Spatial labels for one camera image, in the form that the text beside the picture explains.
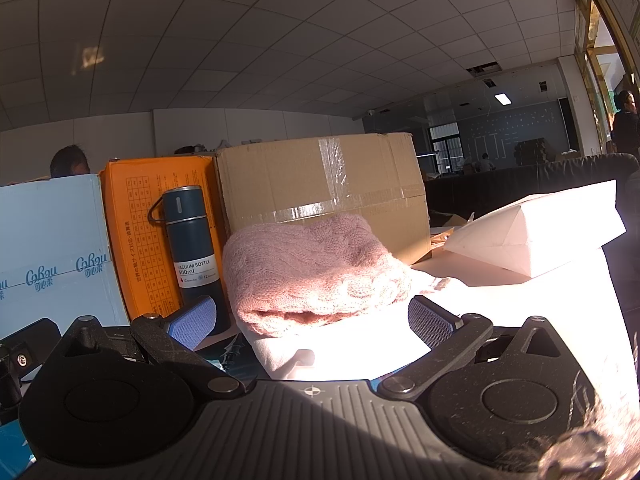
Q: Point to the person's head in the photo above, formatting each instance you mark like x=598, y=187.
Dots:
x=70, y=161

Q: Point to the ceiling light panel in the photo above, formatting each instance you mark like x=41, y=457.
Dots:
x=502, y=98

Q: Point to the black sofa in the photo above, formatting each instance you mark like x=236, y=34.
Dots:
x=525, y=180

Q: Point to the stack of brown boxes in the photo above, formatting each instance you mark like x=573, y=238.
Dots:
x=535, y=150

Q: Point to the large brown cardboard box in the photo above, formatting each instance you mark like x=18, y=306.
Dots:
x=310, y=180

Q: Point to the light blue cardboard box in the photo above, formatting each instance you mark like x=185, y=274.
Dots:
x=50, y=250

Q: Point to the orange cardboard box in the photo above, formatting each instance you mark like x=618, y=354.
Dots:
x=137, y=220

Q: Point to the fluffy pink cloth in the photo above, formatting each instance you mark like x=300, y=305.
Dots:
x=580, y=440

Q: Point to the torn cardboard scraps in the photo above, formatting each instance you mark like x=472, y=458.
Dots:
x=445, y=232

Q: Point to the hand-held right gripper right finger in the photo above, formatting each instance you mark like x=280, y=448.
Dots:
x=431, y=322

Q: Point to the dark blue vacuum bottle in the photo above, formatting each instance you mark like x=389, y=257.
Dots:
x=192, y=255

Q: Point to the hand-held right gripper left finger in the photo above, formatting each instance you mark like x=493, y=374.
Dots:
x=192, y=324

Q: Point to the blue printed sheet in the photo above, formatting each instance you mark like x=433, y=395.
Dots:
x=12, y=452

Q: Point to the pink knit sweater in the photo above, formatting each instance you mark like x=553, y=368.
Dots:
x=310, y=270

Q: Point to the white paper bag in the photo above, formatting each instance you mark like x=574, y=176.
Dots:
x=540, y=230

